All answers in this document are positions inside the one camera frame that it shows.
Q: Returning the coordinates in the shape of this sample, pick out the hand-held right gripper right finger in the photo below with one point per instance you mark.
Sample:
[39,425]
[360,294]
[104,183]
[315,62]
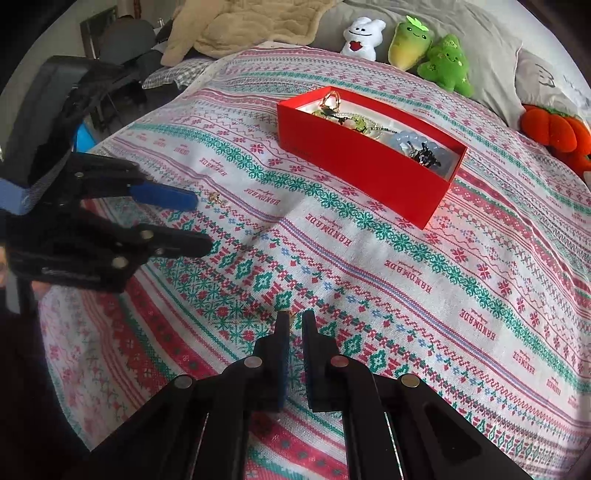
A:
[313,369]

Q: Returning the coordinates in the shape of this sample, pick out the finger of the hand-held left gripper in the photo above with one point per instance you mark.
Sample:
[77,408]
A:
[184,245]
[166,196]

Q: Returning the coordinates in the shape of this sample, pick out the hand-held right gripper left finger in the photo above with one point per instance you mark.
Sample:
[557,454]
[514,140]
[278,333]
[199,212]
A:
[280,369]

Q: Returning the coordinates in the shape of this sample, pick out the red jewelry box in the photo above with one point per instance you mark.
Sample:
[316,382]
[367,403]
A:
[360,170]

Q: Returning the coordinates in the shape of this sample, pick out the black hair claw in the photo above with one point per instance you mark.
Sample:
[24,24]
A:
[425,154]

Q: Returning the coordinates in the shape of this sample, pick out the light blue object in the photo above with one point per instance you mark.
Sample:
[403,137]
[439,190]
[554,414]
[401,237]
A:
[84,134]

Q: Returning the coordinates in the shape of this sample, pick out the grey checkered sheet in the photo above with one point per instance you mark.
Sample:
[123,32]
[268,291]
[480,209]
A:
[180,74]

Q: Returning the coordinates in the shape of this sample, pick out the printed blanket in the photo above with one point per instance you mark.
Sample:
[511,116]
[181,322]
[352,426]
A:
[415,300]

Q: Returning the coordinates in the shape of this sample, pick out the black chair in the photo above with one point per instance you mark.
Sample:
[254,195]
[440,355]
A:
[124,46]

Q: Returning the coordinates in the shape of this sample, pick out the beige fleece blanket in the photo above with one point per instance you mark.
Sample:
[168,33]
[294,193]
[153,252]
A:
[240,27]

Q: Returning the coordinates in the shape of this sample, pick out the white plush toy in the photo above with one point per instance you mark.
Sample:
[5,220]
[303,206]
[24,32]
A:
[362,39]

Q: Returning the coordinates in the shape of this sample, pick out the yellow green plush toy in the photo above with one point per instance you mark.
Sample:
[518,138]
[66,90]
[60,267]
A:
[408,44]

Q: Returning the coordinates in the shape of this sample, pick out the green tree plush toy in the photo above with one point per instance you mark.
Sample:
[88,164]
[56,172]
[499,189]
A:
[448,67]

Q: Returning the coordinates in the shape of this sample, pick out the orange pumpkin plush toy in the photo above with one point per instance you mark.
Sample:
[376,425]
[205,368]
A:
[554,134]

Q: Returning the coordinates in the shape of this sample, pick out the grey pillow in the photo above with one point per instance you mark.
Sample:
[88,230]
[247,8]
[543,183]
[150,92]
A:
[480,41]

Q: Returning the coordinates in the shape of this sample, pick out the grey patterned duvet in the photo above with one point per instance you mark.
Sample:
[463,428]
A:
[554,78]

